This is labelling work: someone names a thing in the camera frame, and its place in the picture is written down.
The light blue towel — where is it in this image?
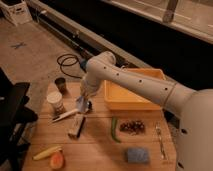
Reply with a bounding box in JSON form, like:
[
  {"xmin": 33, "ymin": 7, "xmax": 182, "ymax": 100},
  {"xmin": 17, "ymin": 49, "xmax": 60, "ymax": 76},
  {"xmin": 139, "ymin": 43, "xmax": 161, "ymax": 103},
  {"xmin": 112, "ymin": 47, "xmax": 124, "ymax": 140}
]
[{"xmin": 76, "ymin": 96, "xmax": 88, "ymax": 113}]

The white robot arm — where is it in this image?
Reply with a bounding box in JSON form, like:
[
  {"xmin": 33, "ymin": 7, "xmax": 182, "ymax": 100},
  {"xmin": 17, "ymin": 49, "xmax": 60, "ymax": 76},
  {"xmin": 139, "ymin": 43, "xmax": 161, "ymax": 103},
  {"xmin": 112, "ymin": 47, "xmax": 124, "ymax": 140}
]
[{"xmin": 81, "ymin": 51, "xmax": 213, "ymax": 171}]

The dark metal cup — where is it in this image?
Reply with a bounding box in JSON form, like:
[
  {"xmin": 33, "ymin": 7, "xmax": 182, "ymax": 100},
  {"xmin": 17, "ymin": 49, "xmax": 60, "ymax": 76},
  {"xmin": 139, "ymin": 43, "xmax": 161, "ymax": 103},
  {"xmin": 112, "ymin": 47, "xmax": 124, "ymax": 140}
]
[{"xmin": 55, "ymin": 77, "xmax": 67, "ymax": 93}]

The white paper cup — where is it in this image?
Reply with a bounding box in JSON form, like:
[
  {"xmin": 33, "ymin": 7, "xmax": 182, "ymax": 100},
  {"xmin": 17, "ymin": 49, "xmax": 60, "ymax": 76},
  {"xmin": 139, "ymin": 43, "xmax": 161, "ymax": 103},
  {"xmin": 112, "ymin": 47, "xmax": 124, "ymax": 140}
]
[{"xmin": 46, "ymin": 91, "xmax": 64, "ymax": 115}]

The yellow plastic bin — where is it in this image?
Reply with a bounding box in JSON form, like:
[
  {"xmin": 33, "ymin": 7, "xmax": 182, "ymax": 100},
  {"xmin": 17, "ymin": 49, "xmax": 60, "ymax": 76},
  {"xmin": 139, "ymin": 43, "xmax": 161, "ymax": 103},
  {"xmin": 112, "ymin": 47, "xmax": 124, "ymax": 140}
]
[{"xmin": 104, "ymin": 68, "xmax": 165, "ymax": 110}]

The blue black power device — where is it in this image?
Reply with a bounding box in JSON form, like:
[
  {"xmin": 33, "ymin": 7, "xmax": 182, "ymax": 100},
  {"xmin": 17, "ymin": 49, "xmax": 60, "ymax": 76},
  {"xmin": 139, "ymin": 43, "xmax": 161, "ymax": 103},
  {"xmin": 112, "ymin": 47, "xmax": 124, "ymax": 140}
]
[{"xmin": 79, "ymin": 60, "xmax": 87, "ymax": 72}]

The green bean pod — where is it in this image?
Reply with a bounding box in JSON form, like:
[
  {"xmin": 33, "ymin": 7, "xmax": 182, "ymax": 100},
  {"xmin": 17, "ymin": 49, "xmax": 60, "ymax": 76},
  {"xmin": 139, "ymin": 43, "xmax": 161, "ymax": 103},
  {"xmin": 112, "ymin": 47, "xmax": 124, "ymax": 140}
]
[{"xmin": 111, "ymin": 117, "xmax": 121, "ymax": 143}]

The bunch of dark grapes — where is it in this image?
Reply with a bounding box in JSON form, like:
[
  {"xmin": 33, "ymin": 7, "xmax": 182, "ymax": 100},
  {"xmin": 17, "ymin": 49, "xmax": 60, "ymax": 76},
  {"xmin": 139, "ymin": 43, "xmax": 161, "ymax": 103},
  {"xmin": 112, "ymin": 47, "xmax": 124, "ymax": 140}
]
[{"xmin": 120, "ymin": 120, "xmax": 145, "ymax": 135}]

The yellow corn cob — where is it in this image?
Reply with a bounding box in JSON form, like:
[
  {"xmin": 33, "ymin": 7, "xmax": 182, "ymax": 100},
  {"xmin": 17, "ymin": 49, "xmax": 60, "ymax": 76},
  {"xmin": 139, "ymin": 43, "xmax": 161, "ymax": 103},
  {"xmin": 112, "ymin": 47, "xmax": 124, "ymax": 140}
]
[{"xmin": 32, "ymin": 145, "xmax": 62, "ymax": 161}]

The orange peach fruit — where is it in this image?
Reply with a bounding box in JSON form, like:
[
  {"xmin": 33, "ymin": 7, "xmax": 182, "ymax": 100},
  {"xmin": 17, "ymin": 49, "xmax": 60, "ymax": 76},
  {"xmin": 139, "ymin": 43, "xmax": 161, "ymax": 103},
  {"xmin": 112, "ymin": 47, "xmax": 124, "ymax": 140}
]
[{"xmin": 50, "ymin": 151, "xmax": 64, "ymax": 170}]

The black chair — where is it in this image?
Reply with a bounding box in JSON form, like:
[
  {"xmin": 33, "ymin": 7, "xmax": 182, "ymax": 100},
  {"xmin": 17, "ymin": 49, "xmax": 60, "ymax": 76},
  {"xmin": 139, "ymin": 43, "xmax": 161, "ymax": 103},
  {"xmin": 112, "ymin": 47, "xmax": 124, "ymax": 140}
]
[{"xmin": 0, "ymin": 67, "xmax": 38, "ymax": 171}]

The blue sponge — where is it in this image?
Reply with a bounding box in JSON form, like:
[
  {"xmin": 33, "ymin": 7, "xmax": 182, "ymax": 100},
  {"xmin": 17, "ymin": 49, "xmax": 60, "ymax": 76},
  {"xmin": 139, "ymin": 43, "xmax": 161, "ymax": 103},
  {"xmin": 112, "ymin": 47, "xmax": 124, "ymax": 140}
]
[{"xmin": 126, "ymin": 148, "xmax": 149, "ymax": 164}]

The silver fork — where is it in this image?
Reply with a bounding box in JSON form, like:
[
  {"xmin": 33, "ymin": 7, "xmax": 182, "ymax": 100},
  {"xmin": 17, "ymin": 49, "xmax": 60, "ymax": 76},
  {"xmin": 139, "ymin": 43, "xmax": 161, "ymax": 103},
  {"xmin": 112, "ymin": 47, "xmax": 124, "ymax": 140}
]
[{"xmin": 155, "ymin": 123, "xmax": 167, "ymax": 160}]

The white storage box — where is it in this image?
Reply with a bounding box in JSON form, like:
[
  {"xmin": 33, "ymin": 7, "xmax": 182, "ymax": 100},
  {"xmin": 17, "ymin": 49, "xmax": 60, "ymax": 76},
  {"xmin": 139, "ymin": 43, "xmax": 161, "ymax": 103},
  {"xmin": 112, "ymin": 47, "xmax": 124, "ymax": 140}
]
[{"xmin": 0, "ymin": 0, "xmax": 32, "ymax": 26}]

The black cable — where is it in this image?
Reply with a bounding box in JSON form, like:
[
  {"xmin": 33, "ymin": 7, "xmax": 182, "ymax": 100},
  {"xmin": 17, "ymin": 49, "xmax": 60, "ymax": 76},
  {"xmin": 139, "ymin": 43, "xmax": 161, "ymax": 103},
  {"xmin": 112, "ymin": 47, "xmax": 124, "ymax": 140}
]
[{"xmin": 56, "ymin": 53, "xmax": 87, "ymax": 81}]

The grey metal post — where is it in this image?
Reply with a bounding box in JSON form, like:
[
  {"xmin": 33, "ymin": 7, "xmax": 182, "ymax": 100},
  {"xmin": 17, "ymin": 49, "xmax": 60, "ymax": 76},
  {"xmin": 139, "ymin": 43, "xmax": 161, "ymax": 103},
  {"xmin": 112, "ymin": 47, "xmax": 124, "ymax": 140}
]
[{"xmin": 162, "ymin": 0, "xmax": 178, "ymax": 23}]

